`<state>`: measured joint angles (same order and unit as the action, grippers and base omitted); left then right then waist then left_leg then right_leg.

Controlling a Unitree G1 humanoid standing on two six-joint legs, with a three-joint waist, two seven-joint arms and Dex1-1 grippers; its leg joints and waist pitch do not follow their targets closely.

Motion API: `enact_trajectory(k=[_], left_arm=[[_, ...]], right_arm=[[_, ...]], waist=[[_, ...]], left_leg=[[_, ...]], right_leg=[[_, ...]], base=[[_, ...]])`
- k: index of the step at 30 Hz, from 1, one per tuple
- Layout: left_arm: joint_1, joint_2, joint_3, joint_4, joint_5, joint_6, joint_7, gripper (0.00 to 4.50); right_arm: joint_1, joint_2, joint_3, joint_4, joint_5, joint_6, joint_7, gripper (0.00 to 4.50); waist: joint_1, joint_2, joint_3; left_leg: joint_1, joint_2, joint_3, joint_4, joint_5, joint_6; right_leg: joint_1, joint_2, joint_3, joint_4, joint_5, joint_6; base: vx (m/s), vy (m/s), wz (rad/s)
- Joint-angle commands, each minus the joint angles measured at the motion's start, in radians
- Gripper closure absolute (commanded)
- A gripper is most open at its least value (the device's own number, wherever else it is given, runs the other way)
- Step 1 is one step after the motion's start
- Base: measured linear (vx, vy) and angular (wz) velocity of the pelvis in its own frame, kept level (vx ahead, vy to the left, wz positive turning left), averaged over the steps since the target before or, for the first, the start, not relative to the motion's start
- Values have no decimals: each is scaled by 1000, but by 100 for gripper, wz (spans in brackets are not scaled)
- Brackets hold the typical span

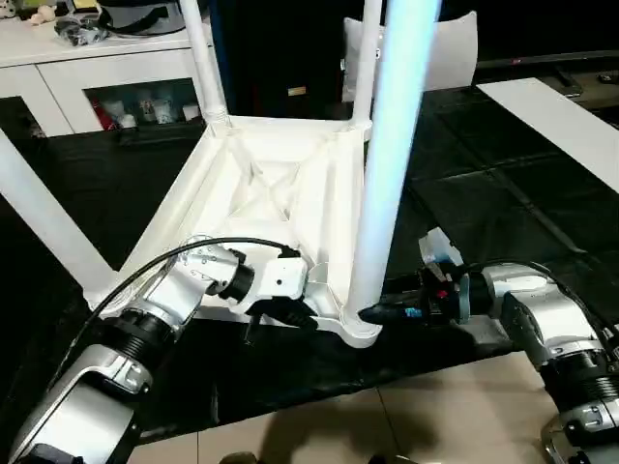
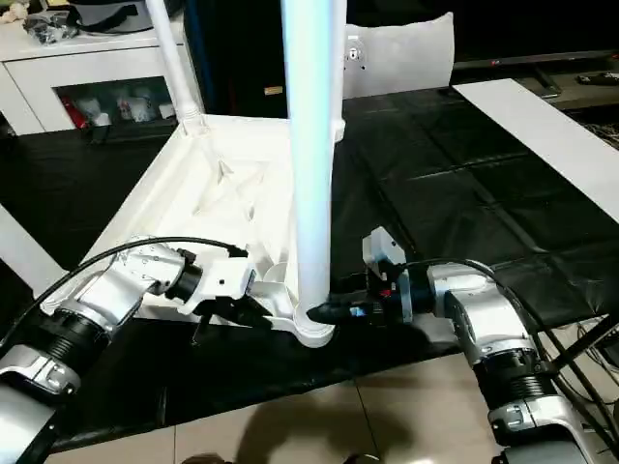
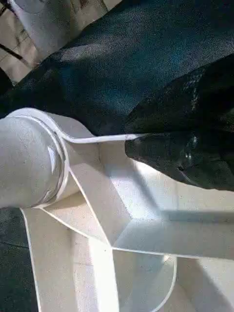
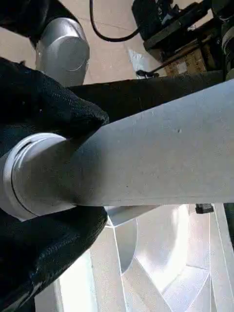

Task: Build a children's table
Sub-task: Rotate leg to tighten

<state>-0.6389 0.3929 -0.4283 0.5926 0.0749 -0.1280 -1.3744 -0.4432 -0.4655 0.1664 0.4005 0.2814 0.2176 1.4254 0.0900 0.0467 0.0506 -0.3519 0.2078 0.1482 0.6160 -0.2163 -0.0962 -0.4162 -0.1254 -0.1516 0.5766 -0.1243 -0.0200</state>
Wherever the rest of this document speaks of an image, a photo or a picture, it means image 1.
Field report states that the dark round appliance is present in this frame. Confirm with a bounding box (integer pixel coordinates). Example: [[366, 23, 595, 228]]
[[53, 0, 199, 38]]

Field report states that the white plastic table top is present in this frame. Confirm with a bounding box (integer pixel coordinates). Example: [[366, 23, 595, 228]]
[[85, 111, 386, 349]]

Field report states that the white flat board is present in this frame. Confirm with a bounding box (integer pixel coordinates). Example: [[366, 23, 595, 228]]
[[478, 77, 619, 192]]

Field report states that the white glass-door cabinet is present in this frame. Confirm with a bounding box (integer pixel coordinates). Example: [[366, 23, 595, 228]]
[[0, 14, 216, 134]]

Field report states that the grey cushion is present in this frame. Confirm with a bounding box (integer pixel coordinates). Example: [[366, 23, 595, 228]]
[[340, 10, 479, 102]]

